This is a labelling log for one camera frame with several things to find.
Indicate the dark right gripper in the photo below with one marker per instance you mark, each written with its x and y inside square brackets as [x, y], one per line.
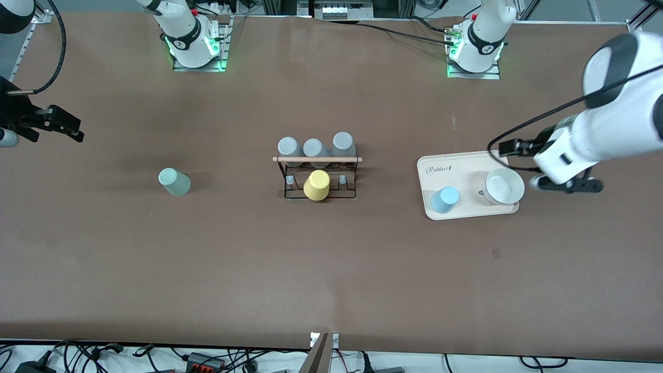
[15, 110]

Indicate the light blue cup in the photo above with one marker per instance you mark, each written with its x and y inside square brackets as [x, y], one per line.
[444, 200]

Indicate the grey metal post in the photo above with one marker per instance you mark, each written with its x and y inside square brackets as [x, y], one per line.
[317, 360]

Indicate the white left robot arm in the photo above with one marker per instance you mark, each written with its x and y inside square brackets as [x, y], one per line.
[621, 119]

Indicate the white bracket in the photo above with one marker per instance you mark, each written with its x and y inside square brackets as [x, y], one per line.
[335, 340]

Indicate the pale green cup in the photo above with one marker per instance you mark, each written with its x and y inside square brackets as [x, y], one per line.
[174, 182]

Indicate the aluminium frame rail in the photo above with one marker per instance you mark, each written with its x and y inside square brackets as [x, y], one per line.
[642, 18]
[28, 49]

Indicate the black orange connector block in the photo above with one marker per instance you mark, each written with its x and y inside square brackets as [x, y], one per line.
[204, 361]

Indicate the grey cup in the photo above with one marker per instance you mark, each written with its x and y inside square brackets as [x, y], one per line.
[313, 147]
[289, 146]
[343, 142]

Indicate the white bowl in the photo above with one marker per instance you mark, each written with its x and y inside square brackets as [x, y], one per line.
[502, 186]

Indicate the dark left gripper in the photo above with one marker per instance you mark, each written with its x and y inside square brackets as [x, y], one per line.
[534, 142]

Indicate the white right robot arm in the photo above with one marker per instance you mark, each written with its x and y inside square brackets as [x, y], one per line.
[181, 26]

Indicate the black power adapter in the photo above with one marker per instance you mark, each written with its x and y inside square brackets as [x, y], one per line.
[33, 368]

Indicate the yellow cup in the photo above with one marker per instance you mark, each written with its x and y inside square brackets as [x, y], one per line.
[317, 185]

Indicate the grey power strip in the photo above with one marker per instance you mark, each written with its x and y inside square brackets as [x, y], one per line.
[342, 9]

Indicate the beige rabbit print tray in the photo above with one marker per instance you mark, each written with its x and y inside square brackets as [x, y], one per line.
[456, 178]

